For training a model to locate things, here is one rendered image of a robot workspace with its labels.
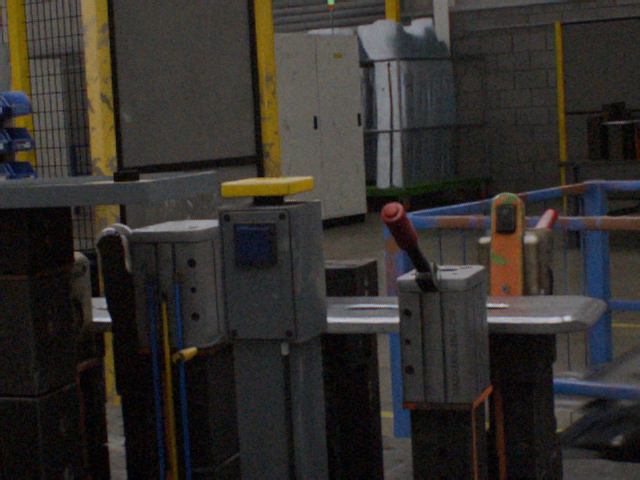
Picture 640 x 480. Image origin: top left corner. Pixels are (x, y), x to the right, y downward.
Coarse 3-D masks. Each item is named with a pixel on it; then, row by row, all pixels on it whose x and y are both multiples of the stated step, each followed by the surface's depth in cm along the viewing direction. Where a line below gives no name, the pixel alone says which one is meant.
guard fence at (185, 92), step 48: (96, 0) 428; (144, 0) 450; (192, 0) 471; (240, 0) 495; (96, 48) 429; (144, 48) 451; (192, 48) 471; (240, 48) 495; (96, 96) 431; (144, 96) 452; (192, 96) 472; (240, 96) 496; (96, 144) 434; (144, 144) 453; (192, 144) 473; (240, 144) 496
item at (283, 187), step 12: (252, 180) 111; (264, 180) 109; (276, 180) 108; (288, 180) 107; (300, 180) 109; (312, 180) 112; (228, 192) 108; (240, 192) 108; (252, 192) 108; (264, 192) 107; (276, 192) 107; (288, 192) 107; (300, 192) 109; (264, 204) 109
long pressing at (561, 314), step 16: (96, 304) 158; (336, 304) 148; (352, 304) 147; (368, 304) 146; (384, 304) 146; (496, 304) 141; (512, 304) 140; (528, 304) 140; (544, 304) 139; (560, 304) 139; (576, 304) 138; (592, 304) 139; (96, 320) 145; (336, 320) 136; (352, 320) 135; (368, 320) 134; (384, 320) 134; (496, 320) 130; (512, 320) 130; (528, 320) 129; (544, 320) 128; (560, 320) 128; (576, 320) 129; (592, 320) 132
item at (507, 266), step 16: (496, 208) 152; (512, 208) 151; (496, 224) 151; (512, 224) 150; (496, 240) 152; (512, 240) 151; (496, 256) 151; (512, 256) 151; (496, 272) 151; (512, 272) 151; (496, 288) 151; (512, 288) 150
